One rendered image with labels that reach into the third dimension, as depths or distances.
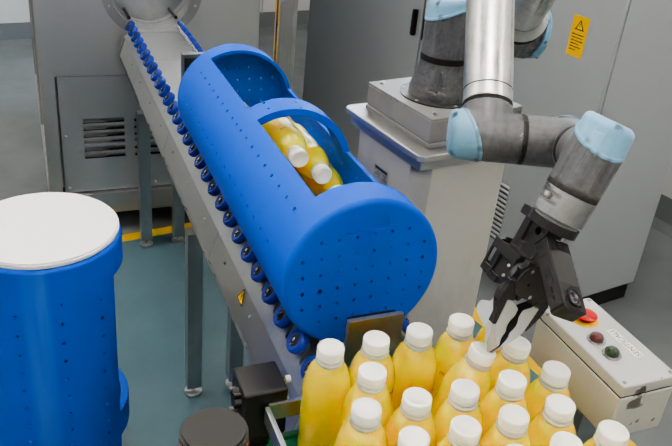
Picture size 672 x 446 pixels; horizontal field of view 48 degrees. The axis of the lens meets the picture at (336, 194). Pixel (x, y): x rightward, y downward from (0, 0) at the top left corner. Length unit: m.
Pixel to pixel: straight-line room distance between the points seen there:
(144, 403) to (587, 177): 1.89
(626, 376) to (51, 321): 0.97
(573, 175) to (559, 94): 1.90
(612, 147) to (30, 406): 1.14
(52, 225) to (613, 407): 1.02
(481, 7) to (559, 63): 1.73
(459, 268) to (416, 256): 0.58
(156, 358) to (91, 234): 1.38
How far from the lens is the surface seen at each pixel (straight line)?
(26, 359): 1.52
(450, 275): 1.85
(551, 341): 1.26
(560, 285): 1.03
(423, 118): 1.64
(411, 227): 1.26
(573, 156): 1.05
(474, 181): 1.75
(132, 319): 2.99
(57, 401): 1.58
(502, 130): 1.11
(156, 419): 2.58
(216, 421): 0.74
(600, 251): 3.23
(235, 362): 2.60
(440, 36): 1.68
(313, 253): 1.20
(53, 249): 1.44
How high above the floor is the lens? 1.77
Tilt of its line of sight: 27 degrees down
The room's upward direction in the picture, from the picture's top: 6 degrees clockwise
